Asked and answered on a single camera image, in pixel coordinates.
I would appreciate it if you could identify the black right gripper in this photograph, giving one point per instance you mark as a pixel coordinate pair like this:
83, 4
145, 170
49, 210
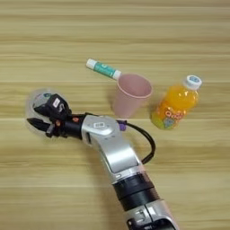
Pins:
70, 125

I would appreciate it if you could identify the clear tape roll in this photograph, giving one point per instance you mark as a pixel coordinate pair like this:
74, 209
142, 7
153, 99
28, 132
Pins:
31, 104

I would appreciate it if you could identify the orange juice bottle white cap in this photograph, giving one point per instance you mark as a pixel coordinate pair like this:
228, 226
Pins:
176, 104

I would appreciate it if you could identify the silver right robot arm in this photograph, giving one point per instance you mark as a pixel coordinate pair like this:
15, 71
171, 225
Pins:
119, 149

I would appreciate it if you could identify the small black box white label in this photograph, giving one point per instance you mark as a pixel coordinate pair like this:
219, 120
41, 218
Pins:
57, 105

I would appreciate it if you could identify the green white glue stick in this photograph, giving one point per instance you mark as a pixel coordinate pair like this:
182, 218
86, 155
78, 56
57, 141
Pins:
104, 68

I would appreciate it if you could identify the pink plastic cup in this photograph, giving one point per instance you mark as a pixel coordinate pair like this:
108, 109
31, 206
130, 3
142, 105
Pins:
131, 94

